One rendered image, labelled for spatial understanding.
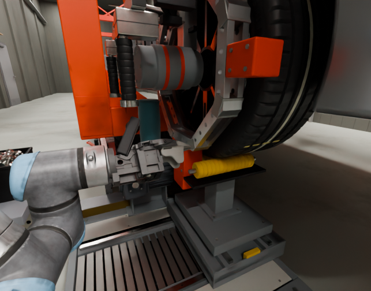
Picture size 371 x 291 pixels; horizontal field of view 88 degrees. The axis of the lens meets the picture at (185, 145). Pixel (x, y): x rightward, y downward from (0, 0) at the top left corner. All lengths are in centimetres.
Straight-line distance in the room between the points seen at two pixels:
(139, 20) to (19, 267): 48
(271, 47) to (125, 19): 30
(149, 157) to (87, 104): 69
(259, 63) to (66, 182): 44
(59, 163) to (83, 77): 71
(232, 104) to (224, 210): 58
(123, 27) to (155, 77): 20
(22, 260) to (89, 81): 85
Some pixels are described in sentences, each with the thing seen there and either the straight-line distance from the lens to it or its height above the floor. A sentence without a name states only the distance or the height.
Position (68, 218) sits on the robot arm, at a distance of 49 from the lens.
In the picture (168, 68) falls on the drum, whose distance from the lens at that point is 63.
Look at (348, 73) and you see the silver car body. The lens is 48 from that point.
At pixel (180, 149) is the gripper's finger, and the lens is 50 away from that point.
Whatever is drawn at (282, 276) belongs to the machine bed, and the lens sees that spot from 100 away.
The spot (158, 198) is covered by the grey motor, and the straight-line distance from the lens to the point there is 130.
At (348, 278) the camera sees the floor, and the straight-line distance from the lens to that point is 124.
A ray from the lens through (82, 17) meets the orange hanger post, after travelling 113.
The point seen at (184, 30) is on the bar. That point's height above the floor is 96.
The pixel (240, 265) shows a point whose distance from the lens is 88.
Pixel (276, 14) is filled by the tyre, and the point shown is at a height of 94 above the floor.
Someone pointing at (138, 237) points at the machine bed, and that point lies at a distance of 111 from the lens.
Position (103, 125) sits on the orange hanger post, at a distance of 111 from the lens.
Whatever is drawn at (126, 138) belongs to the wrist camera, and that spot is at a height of 68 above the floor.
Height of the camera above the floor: 80
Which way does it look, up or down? 18 degrees down
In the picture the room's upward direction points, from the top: straight up
